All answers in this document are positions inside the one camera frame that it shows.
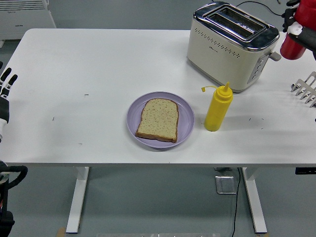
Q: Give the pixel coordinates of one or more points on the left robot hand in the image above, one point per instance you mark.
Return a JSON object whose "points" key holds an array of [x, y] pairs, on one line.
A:
{"points": [[4, 108]]}

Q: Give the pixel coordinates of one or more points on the red squeeze bottle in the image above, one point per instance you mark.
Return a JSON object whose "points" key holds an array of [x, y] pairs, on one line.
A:
{"points": [[291, 49]]}

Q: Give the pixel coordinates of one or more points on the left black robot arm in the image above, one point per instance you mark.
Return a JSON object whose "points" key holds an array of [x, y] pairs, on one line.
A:
{"points": [[6, 222]]}

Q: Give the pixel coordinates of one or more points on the slice of bread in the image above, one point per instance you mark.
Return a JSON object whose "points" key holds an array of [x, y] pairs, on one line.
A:
{"points": [[159, 121]]}

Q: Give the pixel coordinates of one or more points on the white heater appliance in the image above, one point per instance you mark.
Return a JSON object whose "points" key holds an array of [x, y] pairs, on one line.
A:
{"points": [[22, 24]]}

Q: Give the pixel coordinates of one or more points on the white table leg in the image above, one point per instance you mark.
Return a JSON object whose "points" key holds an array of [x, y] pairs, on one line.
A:
{"points": [[255, 197], [76, 197]]}

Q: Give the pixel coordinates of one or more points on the purple plate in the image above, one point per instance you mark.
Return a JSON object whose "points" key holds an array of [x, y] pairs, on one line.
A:
{"points": [[185, 121]]}

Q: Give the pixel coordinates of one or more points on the yellow squeeze bottle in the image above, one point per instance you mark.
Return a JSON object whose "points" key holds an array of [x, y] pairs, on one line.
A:
{"points": [[217, 111]]}

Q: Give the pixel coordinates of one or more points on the cream and chrome toaster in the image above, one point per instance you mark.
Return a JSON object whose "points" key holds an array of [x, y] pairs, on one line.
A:
{"points": [[217, 59]]}

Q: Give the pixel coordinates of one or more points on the metal floor socket plate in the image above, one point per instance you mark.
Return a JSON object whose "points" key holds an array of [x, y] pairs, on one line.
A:
{"points": [[225, 185]]}

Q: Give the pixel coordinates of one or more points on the silver metal rack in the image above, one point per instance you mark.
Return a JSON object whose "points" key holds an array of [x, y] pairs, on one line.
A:
{"points": [[306, 87]]}

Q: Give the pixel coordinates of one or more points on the black table control panel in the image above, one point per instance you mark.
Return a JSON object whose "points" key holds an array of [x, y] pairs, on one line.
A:
{"points": [[304, 170]]}

